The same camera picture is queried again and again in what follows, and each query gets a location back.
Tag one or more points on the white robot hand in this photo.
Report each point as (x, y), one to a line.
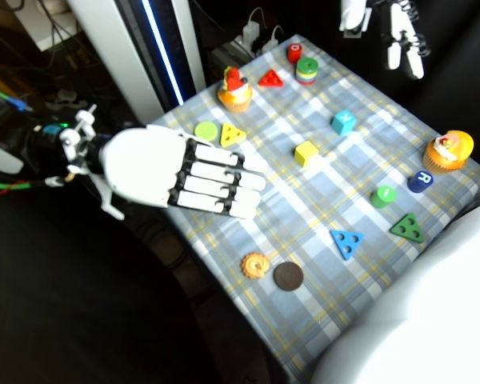
(144, 164)
(354, 14)

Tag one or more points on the cyan cube with letter K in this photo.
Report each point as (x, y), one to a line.
(343, 123)

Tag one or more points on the green toy sandwich cookie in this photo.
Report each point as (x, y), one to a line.
(206, 131)

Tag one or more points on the red cylinder block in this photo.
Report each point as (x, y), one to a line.
(294, 54)

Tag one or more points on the stacked rings toy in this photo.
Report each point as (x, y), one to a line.
(306, 72)

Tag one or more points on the yellow triangle block with holes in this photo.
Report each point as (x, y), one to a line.
(225, 141)

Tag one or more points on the grey plastic part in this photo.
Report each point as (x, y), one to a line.
(66, 100)

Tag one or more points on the white charger plug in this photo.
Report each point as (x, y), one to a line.
(251, 32)

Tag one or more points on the red triangle block with holes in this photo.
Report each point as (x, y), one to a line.
(273, 81)

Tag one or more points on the toy cupcake with strawberries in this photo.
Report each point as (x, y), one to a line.
(235, 96)

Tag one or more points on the white power strip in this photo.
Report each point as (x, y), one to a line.
(240, 42)

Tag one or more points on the white column with blue strip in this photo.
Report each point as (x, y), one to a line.
(104, 48)

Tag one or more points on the yellow wooden cube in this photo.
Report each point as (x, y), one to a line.
(306, 154)

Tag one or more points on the tan flower-shaped toy biscuit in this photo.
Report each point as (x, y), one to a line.
(250, 270)

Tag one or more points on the blue plaid tablecloth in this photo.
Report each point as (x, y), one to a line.
(296, 200)

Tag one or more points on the white shelf board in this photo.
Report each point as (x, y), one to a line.
(44, 36)

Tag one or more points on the orange toy cupcake with cherry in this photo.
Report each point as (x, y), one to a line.
(444, 162)

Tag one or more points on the brown toy chocolate cookie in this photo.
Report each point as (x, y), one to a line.
(289, 276)

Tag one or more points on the blue cylinder with letter R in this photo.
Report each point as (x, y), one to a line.
(418, 186)

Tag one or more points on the green cylinder block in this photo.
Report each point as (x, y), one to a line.
(380, 202)

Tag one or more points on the blue triangle block with holes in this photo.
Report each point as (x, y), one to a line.
(347, 242)

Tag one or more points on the green triangle block with holes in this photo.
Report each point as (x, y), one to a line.
(408, 228)

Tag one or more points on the large white rounded shell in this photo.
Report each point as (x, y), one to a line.
(424, 320)

